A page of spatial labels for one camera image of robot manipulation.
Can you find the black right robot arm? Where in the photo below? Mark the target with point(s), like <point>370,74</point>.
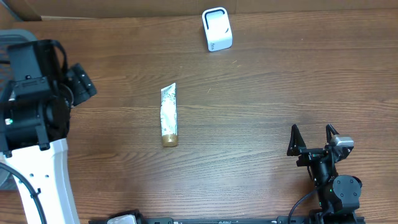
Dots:
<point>338,194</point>

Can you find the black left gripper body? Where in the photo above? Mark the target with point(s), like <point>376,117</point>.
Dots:
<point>81,86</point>

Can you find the dark grey plastic basket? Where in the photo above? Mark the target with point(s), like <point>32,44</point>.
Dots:
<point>11,37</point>

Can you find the brown cardboard backdrop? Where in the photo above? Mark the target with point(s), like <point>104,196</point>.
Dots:
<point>33,10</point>

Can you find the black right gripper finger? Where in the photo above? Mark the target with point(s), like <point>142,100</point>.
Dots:
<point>330,131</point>
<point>296,143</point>

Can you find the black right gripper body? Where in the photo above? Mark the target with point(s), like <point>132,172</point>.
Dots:
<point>310,154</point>

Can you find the white Pantene tube gold cap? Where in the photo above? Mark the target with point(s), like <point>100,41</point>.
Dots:
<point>168,116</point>

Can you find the white barcode scanner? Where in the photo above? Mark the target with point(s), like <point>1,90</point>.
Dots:
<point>217,29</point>

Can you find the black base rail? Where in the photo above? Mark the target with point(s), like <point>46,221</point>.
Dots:
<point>278,220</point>

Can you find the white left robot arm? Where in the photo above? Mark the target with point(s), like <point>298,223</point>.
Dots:
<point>35,122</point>

